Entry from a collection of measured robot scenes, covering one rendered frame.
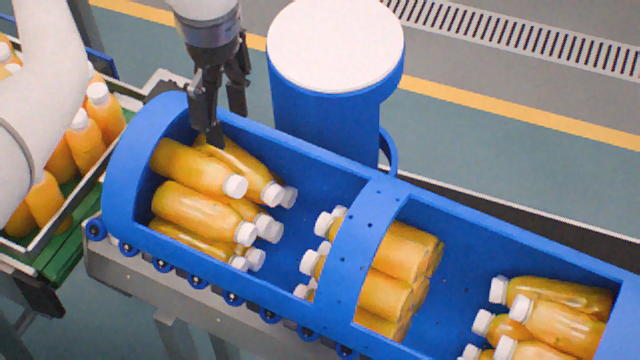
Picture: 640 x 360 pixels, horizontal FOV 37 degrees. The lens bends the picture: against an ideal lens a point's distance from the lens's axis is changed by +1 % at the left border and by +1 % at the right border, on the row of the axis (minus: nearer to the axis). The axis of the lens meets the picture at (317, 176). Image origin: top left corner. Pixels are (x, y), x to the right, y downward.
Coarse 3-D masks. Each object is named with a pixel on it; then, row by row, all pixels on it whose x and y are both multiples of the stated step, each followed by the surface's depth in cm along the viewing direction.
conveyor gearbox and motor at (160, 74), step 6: (156, 72) 210; (162, 72) 210; (168, 72) 210; (150, 78) 210; (156, 78) 209; (162, 78) 209; (168, 78) 209; (174, 78) 209; (180, 78) 209; (150, 84) 208; (180, 84) 208; (144, 90) 207; (150, 90) 207
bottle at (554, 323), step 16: (544, 304) 141; (560, 304) 142; (528, 320) 142; (544, 320) 140; (560, 320) 139; (576, 320) 140; (592, 320) 140; (544, 336) 140; (560, 336) 140; (576, 336) 139; (592, 336) 139; (576, 352) 140; (592, 352) 139
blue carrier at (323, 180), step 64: (128, 128) 154; (192, 128) 175; (256, 128) 156; (128, 192) 153; (320, 192) 170; (384, 192) 146; (192, 256) 152; (448, 256) 163; (512, 256) 157; (576, 256) 141; (320, 320) 146; (448, 320) 162
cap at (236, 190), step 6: (228, 180) 157; (234, 180) 156; (240, 180) 157; (246, 180) 158; (228, 186) 156; (234, 186) 156; (240, 186) 157; (246, 186) 159; (228, 192) 157; (234, 192) 156; (240, 192) 158; (234, 198) 157; (240, 198) 158
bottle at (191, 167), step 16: (160, 144) 163; (176, 144) 163; (160, 160) 162; (176, 160) 160; (192, 160) 159; (208, 160) 158; (176, 176) 161; (192, 176) 158; (208, 176) 157; (224, 176) 157; (208, 192) 158; (224, 192) 158
